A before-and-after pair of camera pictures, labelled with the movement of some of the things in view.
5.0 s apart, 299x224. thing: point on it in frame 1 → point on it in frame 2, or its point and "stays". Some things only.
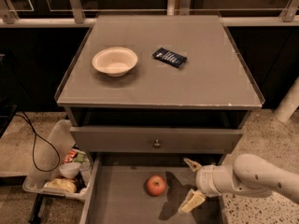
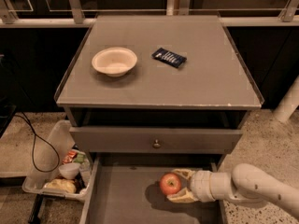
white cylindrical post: [290, 104] stays
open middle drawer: [144, 189] stays
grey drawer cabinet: [143, 93] stays
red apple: [156, 185] → [170, 183]
